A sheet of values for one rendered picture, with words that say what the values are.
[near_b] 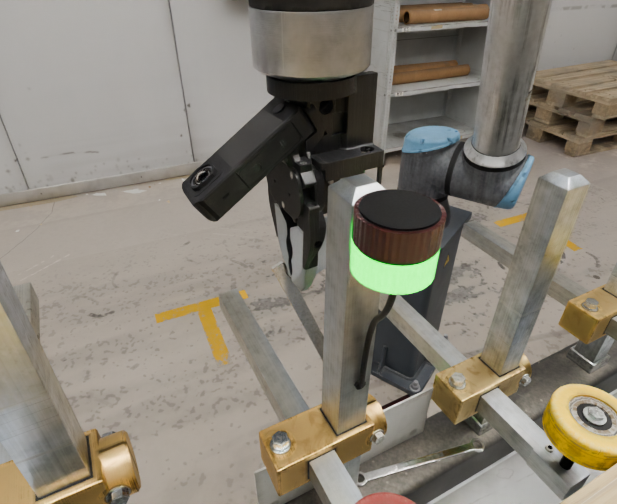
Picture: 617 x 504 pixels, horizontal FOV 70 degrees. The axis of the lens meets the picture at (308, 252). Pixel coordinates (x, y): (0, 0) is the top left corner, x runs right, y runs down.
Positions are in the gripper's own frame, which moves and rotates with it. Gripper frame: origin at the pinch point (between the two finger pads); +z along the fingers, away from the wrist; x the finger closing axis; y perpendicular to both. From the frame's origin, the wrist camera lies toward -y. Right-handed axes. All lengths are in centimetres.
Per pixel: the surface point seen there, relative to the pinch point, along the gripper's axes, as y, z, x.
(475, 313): 112, 103, 60
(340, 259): 0.2, -7.7, -8.1
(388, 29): 165, 15, 208
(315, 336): 1.5, 7.3, -1.5
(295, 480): -5.4, 17.3, -9.9
